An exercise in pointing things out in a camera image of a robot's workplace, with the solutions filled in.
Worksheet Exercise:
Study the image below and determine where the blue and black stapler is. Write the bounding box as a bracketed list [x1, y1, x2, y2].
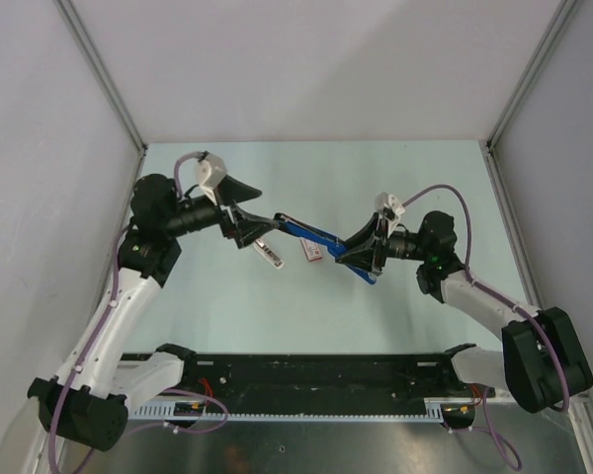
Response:
[274, 212, 355, 259]

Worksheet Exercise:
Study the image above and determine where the aluminium frame post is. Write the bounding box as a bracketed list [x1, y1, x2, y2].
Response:
[53, 0, 147, 152]
[485, 0, 583, 150]

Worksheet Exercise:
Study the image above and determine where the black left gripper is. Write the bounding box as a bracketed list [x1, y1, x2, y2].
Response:
[163, 175, 277, 247]

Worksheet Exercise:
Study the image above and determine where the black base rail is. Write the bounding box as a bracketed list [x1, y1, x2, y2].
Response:
[142, 351, 475, 416]

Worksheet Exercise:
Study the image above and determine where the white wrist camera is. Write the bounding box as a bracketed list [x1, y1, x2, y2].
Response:
[375, 192, 405, 227]
[195, 152, 227, 205]

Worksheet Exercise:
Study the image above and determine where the red white staple box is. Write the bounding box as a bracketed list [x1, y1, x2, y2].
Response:
[299, 237, 323, 263]

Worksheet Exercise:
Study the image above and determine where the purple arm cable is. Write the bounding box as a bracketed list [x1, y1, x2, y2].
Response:
[46, 151, 231, 473]
[399, 184, 572, 470]

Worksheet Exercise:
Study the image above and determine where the white slotted cable duct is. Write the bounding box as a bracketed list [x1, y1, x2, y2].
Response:
[128, 398, 444, 423]

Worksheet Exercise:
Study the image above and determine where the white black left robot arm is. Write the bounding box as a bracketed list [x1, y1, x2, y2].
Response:
[28, 174, 262, 451]

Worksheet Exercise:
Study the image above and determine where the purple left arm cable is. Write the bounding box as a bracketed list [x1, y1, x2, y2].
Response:
[46, 151, 231, 473]

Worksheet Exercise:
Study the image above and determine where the aluminium frame post right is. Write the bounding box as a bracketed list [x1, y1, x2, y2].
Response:
[485, 0, 583, 150]

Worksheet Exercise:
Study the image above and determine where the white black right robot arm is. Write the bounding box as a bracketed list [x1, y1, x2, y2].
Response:
[336, 211, 593, 413]

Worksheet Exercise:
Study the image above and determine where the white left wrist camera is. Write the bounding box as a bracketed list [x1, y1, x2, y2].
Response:
[195, 152, 227, 205]

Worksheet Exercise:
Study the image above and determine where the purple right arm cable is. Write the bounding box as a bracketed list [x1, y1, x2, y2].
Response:
[399, 184, 572, 470]

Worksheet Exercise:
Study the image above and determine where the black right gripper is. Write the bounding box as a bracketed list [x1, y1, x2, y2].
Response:
[336, 212, 431, 273]

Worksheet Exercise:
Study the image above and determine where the aluminium frame post left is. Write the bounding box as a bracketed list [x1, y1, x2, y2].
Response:
[53, 0, 147, 152]

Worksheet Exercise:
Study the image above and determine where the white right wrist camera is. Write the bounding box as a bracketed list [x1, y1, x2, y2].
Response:
[375, 192, 405, 227]

